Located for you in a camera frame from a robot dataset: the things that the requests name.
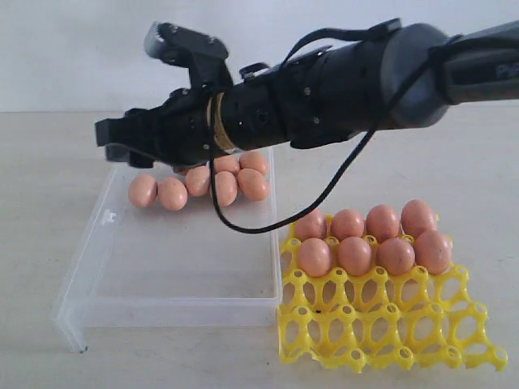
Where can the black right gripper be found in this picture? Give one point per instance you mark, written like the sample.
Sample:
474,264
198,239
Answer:
177,129

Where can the brown egg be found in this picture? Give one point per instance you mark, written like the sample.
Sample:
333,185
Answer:
172,194
354,255
433,250
313,224
396,255
197,181
314,257
417,217
253,184
347,223
183,170
226,188
228,164
142,192
383,222

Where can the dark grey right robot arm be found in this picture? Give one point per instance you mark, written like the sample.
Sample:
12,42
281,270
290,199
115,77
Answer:
391,76

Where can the brown egg back top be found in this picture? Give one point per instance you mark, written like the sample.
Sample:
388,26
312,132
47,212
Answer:
183,170

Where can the brown egg back right corner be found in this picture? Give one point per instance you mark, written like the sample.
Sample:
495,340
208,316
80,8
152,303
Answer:
254,160

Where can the clear plastic box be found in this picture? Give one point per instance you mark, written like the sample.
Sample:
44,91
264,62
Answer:
149,267

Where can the yellow plastic egg tray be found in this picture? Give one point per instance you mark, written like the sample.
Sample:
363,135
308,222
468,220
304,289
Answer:
378,320

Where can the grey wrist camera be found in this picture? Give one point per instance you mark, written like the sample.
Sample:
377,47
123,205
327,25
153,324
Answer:
202,55

